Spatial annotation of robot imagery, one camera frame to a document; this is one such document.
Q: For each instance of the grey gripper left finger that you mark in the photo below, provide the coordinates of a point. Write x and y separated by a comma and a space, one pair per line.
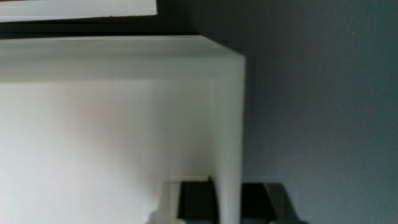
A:
190, 206

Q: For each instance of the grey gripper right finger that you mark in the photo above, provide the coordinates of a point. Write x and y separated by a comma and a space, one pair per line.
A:
268, 207

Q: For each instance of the white drawer cabinet box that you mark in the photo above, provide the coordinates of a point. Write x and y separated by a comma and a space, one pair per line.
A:
120, 124

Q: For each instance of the white front drawer tray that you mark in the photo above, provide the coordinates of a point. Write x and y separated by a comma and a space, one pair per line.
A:
33, 10

